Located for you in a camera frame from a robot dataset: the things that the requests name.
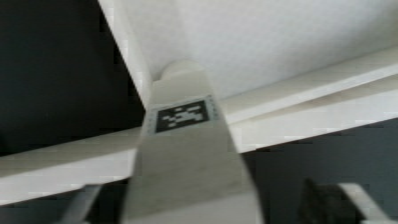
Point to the white desk top tray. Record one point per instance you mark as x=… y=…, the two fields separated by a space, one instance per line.
x=289 y=49

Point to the white front fence rail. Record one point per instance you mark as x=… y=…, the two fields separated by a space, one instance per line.
x=53 y=170

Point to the white desk leg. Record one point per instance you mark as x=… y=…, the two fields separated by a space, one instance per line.
x=191 y=186

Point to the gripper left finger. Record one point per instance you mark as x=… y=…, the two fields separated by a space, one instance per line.
x=95 y=206

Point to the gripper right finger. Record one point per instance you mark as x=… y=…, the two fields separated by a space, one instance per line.
x=339 y=204

